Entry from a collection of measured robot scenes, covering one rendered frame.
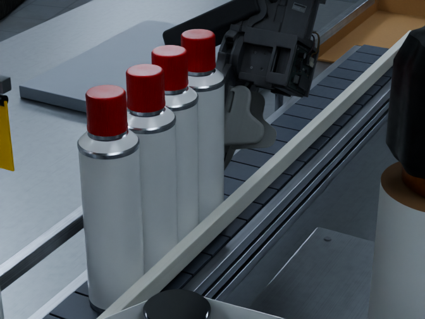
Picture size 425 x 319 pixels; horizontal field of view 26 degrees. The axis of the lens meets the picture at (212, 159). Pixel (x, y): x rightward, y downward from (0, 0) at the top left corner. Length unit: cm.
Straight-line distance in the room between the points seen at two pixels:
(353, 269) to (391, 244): 25
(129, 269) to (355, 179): 44
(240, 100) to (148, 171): 18
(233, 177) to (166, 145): 26
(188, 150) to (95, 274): 14
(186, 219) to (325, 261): 14
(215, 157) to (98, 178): 18
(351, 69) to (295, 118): 20
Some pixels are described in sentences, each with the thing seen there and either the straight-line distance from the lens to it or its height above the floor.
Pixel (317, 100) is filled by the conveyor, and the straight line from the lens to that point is 126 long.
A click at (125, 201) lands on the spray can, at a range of 77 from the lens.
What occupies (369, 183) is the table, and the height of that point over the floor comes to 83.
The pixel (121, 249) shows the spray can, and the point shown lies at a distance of 80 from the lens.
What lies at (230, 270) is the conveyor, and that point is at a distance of 93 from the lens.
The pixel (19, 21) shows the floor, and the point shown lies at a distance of 447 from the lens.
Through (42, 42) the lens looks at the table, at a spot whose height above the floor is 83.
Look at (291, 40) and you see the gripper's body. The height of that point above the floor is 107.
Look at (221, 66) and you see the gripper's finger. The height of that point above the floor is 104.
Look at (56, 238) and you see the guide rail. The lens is 80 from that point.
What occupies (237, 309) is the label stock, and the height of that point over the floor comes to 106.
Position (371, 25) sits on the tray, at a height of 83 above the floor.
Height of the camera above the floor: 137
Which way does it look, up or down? 27 degrees down
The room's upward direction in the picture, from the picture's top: straight up
